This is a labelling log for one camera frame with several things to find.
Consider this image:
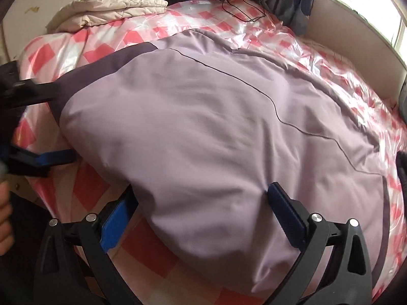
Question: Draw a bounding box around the black cloth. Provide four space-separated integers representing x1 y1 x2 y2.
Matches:
397 152 407 182

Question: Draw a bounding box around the person's left hand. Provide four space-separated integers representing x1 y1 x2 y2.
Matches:
0 181 14 255

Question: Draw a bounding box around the grey cloth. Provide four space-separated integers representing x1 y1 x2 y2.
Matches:
400 81 407 118

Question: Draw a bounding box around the blue patterned curtain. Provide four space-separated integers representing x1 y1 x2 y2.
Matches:
262 0 318 34

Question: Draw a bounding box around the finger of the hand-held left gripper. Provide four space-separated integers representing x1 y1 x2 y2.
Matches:
21 79 62 108
9 148 77 178

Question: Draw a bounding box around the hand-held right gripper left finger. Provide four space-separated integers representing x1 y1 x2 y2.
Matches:
33 186 139 305

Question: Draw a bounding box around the black cable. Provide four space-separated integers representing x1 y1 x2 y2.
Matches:
222 0 266 23

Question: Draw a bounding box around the red white checkered bedsheet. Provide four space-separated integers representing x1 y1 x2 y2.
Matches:
13 0 407 305

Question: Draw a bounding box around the lilac jacket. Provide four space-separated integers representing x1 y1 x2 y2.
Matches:
52 28 390 296

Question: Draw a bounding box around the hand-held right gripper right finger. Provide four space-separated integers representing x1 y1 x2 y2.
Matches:
268 182 372 305

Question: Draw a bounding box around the cream quilt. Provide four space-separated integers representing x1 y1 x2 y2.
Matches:
48 0 168 33

